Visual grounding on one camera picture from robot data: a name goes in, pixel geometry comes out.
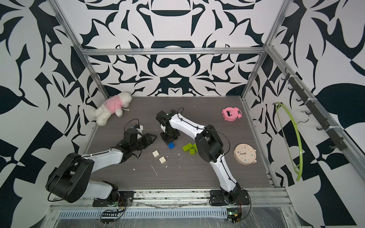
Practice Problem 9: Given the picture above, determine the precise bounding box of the beige round clock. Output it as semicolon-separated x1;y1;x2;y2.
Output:
234;143;257;165

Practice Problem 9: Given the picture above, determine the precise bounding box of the black hook rack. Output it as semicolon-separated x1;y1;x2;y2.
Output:
282;69;348;151

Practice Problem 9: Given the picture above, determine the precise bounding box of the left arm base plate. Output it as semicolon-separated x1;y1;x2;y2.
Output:
92;191;135;208

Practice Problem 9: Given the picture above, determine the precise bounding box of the green hoop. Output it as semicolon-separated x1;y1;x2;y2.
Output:
273;102;304;181

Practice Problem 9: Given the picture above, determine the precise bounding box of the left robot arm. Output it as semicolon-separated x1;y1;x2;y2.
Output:
46;125;157;203

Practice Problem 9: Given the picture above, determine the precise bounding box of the green L-shaped lego brick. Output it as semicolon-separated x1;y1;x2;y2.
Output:
182;143;198;154

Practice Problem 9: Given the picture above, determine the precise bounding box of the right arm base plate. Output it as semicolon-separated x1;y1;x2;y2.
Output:
209;189;251;206

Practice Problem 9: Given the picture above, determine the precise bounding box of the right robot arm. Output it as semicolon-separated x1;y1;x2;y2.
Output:
156;109;241;204

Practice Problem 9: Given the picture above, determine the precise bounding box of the metal wire hanger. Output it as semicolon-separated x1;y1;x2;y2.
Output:
295;109;313;126

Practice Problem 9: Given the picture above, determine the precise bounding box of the pink alarm clock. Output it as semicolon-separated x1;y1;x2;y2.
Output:
222;107;242;122

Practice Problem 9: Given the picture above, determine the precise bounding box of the white plush toy pink shirt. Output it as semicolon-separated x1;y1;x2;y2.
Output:
94;92;132;126

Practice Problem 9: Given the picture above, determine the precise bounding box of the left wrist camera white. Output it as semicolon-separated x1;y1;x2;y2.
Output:
134;124;143;139

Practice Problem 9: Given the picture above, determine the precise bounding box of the dark blue lego brick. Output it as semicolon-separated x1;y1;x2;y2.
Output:
167;142;175;149

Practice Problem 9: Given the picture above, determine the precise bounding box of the white lego brick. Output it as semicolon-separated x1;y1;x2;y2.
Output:
159;156;166;164
152;150;160;158

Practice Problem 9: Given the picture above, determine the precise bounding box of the aluminium front rail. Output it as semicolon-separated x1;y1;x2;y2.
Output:
48;186;294;211

